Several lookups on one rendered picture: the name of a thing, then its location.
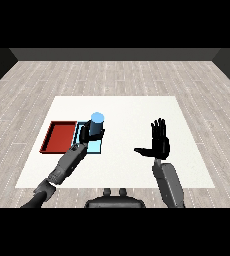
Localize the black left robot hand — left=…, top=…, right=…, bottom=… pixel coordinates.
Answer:
left=78, top=120, right=106, bottom=146

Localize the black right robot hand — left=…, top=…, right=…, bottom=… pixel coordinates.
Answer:
left=133, top=117, right=171, bottom=160

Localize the blue can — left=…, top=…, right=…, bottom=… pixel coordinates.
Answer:
left=88, top=111, right=106, bottom=137

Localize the light blue shallow open box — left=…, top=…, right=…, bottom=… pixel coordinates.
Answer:
left=71, top=120, right=104, bottom=155

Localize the red shallow open box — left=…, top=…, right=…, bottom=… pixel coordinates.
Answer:
left=39, top=120, right=78, bottom=155

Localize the dark grey robot body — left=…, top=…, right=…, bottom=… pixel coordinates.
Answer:
left=84, top=188, right=147, bottom=209

